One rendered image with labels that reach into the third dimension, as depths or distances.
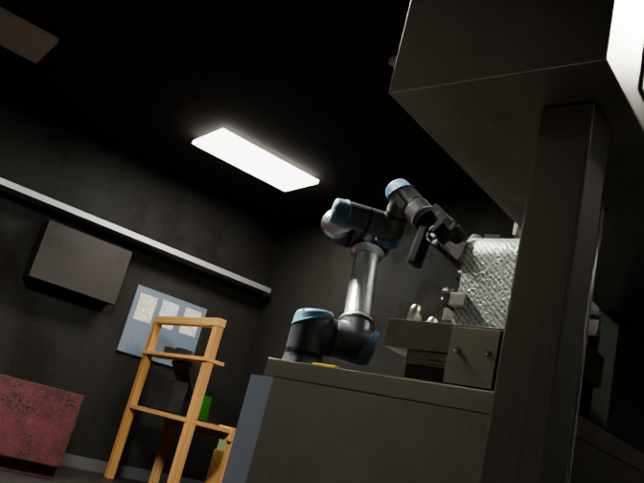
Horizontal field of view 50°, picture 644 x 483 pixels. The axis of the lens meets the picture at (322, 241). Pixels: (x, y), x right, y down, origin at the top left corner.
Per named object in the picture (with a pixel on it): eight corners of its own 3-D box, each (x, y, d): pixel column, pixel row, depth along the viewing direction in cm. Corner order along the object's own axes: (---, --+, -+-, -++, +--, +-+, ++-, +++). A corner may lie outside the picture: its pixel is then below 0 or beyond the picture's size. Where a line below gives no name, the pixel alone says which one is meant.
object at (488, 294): (448, 349, 160) (462, 273, 165) (547, 360, 145) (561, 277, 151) (447, 348, 160) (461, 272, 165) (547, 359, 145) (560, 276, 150)
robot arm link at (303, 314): (283, 349, 214) (293, 307, 218) (324, 360, 215) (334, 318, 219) (287, 344, 202) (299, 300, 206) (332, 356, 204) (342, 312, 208)
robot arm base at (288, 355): (262, 376, 208) (270, 344, 211) (300, 388, 216) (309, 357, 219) (290, 379, 196) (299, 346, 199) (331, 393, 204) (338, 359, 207)
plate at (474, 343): (447, 383, 135) (457, 329, 138) (494, 391, 128) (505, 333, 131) (441, 380, 133) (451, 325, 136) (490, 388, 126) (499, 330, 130)
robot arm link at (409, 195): (400, 200, 202) (410, 175, 198) (421, 222, 195) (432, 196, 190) (379, 200, 198) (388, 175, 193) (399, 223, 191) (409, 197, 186)
